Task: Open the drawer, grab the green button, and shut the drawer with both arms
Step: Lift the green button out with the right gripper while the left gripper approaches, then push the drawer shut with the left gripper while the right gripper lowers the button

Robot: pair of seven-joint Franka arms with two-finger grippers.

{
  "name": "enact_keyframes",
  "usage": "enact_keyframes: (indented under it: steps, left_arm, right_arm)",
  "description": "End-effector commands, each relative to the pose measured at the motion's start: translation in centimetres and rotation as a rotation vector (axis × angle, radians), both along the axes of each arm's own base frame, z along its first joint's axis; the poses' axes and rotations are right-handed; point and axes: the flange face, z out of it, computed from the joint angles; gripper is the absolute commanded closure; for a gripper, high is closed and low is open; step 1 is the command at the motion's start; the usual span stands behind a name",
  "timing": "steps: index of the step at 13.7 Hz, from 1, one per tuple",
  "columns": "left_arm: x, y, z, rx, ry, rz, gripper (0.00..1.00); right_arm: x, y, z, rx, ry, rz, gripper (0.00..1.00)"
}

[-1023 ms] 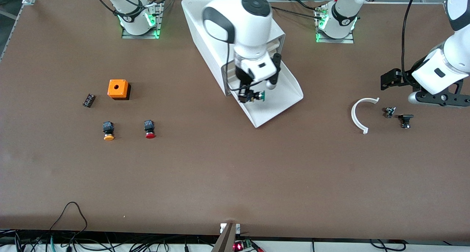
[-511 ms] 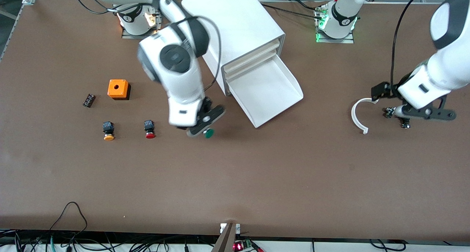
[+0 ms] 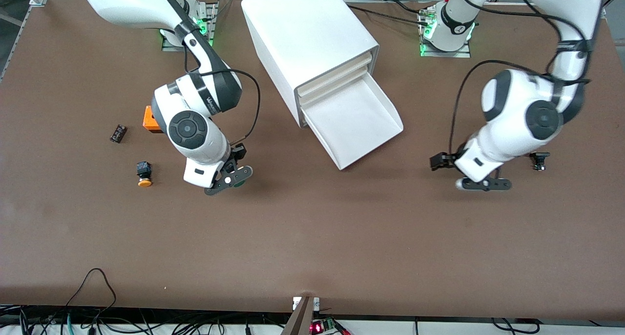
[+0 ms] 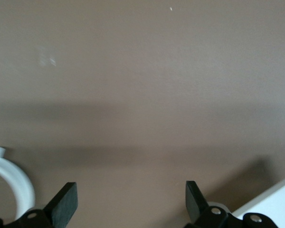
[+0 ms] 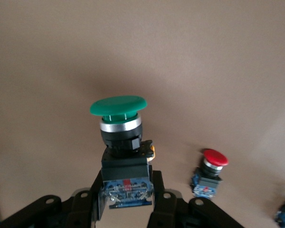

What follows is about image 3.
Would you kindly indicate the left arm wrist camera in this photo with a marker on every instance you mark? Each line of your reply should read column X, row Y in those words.
column 488, row 184

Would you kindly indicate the yellow push button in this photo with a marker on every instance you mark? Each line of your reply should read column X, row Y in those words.
column 144, row 171

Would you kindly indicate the black switch part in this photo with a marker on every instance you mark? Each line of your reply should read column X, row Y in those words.
column 539, row 155

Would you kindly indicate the orange box with hole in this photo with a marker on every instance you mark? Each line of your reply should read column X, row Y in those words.
column 149, row 120

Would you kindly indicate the aluminium arm base plate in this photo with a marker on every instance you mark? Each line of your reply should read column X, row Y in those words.
column 168, row 46
column 461, row 54

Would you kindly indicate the circuit board with red light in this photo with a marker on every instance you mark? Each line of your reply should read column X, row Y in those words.
column 317, row 327

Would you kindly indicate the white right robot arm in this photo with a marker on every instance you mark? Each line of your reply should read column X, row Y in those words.
column 188, row 127

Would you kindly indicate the camera mount post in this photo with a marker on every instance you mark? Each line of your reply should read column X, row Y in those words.
column 302, row 320

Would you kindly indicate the small black connector block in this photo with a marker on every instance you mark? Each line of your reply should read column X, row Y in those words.
column 118, row 134

